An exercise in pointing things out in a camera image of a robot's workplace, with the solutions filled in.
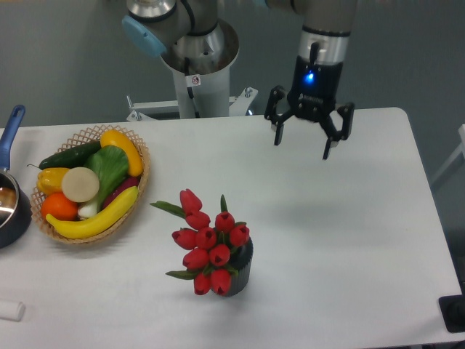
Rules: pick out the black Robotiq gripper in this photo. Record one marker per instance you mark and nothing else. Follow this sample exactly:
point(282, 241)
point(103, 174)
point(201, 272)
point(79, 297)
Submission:
point(314, 91)

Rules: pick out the dark grey ribbed vase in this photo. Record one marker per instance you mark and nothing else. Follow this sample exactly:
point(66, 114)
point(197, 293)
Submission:
point(241, 261)

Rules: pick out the red tulip bouquet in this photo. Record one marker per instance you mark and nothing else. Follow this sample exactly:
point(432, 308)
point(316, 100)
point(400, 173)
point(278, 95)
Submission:
point(210, 244)

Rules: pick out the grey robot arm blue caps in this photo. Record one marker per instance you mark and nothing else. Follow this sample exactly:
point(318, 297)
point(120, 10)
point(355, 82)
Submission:
point(199, 49)

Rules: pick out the purple eggplant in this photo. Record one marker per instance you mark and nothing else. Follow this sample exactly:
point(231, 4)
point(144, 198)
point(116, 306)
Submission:
point(127, 183)

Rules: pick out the yellow squash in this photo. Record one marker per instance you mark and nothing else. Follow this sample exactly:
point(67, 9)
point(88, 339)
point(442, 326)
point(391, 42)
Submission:
point(120, 140)

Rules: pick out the green bok choy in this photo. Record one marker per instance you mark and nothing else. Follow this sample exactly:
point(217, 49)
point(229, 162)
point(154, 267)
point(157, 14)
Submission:
point(110, 164)

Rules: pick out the woven wicker basket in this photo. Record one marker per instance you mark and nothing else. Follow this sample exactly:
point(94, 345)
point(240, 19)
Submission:
point(84, 137)

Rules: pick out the yellow banana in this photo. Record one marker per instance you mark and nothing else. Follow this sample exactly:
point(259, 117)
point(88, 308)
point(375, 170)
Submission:
point(99, 223)

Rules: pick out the black device table corner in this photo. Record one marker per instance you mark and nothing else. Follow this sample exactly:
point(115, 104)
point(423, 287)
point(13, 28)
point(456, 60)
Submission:
point(452, 310)

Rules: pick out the green cucumber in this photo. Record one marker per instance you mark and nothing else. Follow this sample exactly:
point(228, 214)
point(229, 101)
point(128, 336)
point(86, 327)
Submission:
point(69, 158)

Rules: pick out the beige round disc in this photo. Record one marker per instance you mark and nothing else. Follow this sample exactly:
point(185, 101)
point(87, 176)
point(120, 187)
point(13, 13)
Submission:
point(80, 184)

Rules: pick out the orange fruit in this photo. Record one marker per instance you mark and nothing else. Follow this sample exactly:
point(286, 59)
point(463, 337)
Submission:
point(60, 207)

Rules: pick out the yellow bell pepper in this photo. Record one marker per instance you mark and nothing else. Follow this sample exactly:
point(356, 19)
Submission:
point(49, 180)

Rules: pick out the white cylinder object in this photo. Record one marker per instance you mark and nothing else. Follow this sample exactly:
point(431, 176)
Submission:
point(11, 310)

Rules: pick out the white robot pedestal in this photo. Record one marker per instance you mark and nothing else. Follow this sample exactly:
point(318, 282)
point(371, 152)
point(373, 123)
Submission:
point(197, 96)

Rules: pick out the dark pot blue handle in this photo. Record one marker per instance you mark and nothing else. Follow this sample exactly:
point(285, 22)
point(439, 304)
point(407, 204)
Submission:
point(15, 205)

